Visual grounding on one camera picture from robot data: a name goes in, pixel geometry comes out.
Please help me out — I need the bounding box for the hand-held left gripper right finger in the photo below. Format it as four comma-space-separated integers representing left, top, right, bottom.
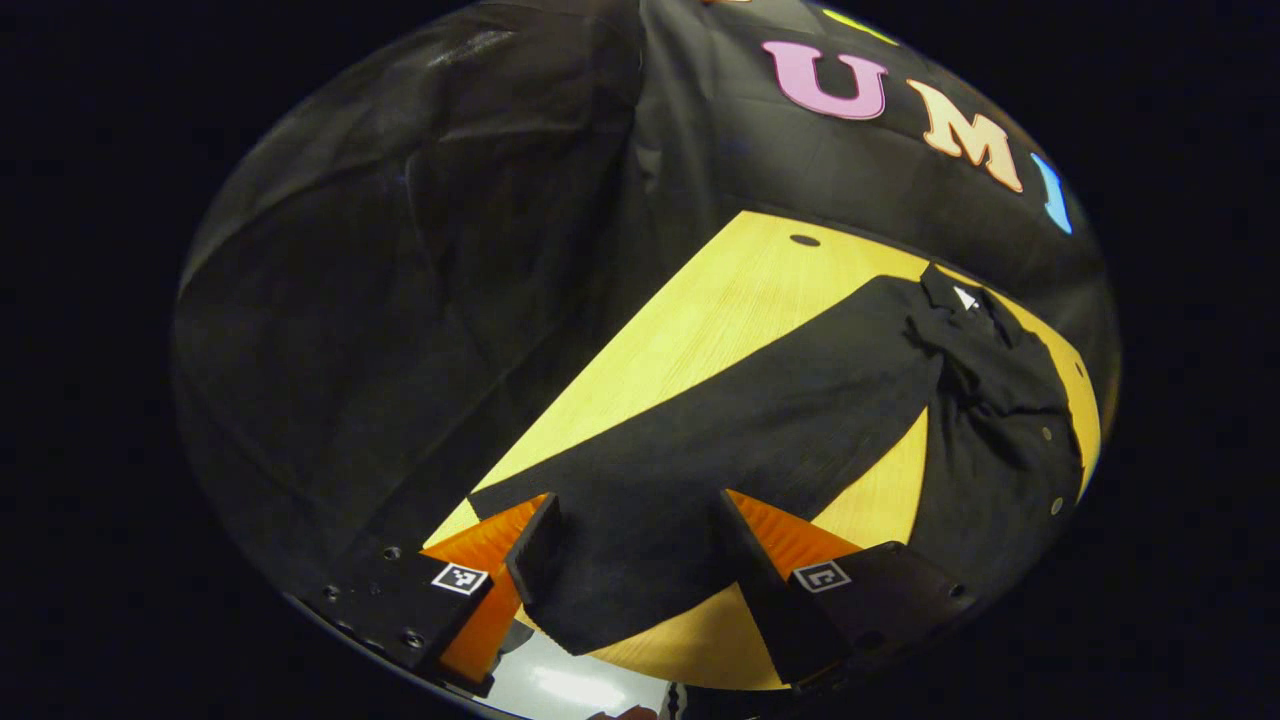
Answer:
715, 490, 976, 691

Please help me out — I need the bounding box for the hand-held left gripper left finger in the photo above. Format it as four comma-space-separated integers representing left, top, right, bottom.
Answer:
290, 493, 563, 699

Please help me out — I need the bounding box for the black shirt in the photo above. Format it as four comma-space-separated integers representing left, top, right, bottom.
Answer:
468, 262, 1086, 656

